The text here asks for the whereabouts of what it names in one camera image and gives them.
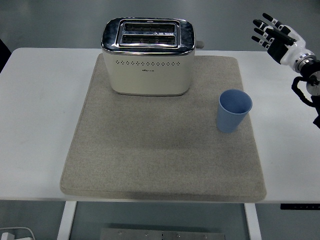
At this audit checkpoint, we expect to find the white and black hand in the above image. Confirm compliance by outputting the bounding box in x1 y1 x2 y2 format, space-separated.
251 12 315 67

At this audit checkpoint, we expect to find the blue ribbed plastic cup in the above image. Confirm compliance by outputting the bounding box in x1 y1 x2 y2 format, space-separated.
216 89 253 134

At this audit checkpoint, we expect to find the cream and chrome toaster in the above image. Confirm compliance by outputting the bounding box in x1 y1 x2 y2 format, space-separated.
100 17 205 97

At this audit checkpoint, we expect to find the black table control panel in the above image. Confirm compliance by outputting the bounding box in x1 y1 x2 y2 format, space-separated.
280 203 320 210

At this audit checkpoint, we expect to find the beige fabric mat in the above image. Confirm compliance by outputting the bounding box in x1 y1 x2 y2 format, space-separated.
59 53 267 203

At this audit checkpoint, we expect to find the white table leg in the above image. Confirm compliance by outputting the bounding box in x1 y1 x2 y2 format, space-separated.
56 201 78 240
243 202 263 240

